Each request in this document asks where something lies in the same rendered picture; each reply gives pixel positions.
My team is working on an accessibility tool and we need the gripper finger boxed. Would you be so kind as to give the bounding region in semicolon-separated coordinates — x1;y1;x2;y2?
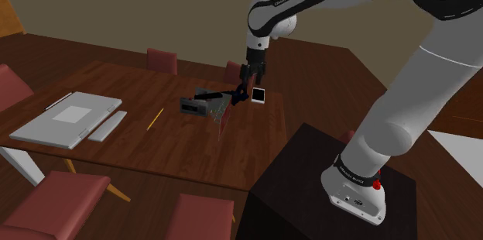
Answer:
255;63;267;84
238;63;251;88

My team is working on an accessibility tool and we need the red upholstered chair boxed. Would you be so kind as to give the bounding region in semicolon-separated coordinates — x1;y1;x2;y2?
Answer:
0;63;36;114
0;170;112;240
146;47;179;77
222;60;243;86
163;192;236;240

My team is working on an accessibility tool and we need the white phone with black screen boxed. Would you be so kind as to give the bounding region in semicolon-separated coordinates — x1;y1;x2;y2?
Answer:
250;87;266;105

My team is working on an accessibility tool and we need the dark blue figure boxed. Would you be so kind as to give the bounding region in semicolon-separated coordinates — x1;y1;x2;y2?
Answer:
228;84;250;107

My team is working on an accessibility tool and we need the black long bar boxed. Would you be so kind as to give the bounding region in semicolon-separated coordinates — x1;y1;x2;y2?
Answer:
193;92;224;101

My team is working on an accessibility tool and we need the red thin book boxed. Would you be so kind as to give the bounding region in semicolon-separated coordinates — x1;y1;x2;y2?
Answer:
217;94;237;142

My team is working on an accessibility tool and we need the grey box-shaped radio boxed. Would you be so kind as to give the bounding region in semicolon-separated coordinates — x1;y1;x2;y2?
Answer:
179;96;209;118

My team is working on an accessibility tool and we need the yellow pencil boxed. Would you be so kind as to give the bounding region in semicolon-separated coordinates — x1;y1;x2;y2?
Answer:
146;107;166;132

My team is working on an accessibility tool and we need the brown wooden table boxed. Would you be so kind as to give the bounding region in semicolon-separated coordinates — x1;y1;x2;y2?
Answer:
0;60;289;203

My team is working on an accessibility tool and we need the dark robot stand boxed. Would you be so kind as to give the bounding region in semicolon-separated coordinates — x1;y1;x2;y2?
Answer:
235;122;418;240

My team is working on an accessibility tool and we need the grey flat keyboard bar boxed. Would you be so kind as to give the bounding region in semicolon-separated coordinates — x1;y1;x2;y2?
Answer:
87;110;128;143

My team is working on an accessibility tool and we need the grey closed laptop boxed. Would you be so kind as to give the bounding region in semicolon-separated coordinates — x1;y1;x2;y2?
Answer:
9;91;124;151

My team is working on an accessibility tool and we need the orange wooden cabinet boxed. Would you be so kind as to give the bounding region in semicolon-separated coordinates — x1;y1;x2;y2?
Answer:
0;0;28;39

